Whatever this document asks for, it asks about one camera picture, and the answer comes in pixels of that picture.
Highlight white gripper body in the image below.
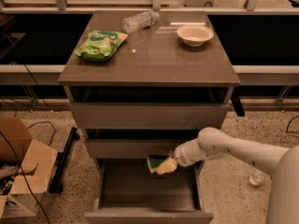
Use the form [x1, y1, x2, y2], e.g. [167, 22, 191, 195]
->
[173, 139, 206, 167]

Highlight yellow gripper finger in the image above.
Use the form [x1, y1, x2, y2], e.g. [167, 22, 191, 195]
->
[156, 154, 178, 175]

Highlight green and yellow sponge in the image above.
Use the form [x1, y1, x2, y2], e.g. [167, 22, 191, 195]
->
[147, 155, 167, 174]

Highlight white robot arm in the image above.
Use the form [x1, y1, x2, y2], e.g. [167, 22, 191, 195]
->
[152, 127, 299, 224]

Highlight grey open bottom drawer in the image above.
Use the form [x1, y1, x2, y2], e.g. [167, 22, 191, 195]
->
[85, 159, 213, 224]

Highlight grey middle drawer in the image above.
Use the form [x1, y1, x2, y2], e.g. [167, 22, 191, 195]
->
[85, 129, 199, 159]

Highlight grey drawer cabinet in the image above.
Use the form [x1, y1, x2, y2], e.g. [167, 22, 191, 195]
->
[57, 9, 241, 224]

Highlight grey top drawer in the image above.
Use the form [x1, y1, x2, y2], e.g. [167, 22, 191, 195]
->
[68, 86, 234, 131]

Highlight black bar on floor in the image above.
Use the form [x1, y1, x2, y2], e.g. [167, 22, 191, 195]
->
[49, 127, 80, 193]

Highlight white paper bowl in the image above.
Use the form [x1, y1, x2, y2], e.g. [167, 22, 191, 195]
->
[177, 25, 214, 47]

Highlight green snack bag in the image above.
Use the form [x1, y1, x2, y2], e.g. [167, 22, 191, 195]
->
[75, 30, 128, 62]

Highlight clear plastic water bottle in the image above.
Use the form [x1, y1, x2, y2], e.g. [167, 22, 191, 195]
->
[122, 11, 160, 34]

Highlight brown cardboard box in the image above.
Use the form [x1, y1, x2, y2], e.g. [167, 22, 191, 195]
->
[0, 118, 58, 219]

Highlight black cable on right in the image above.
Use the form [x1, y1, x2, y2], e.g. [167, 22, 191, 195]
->
[285, 115, 299, 135]

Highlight black cable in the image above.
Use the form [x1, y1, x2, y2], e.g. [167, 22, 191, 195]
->
[0, 31, 58, 224]
[285, 115, 299, 135]

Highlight black cable on left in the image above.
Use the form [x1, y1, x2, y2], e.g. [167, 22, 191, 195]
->
[0, 31, 58, 224]

